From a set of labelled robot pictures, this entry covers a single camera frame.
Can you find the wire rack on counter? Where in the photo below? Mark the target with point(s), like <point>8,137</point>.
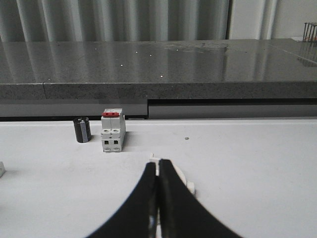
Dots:
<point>310,32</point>

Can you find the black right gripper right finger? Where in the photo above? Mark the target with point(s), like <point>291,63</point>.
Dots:
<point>181,214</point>

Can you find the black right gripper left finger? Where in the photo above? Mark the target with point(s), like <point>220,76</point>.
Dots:
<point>137,217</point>

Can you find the grey stone countertop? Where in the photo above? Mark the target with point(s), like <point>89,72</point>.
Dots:
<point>212,69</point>

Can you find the grey pleated curtain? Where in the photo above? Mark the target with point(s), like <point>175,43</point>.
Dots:
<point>113,20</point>

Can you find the white circuit breaker red switch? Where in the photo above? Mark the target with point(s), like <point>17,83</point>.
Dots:
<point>113,130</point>

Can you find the dark cylindrical capacitor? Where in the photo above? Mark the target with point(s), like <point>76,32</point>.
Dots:
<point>82,129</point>

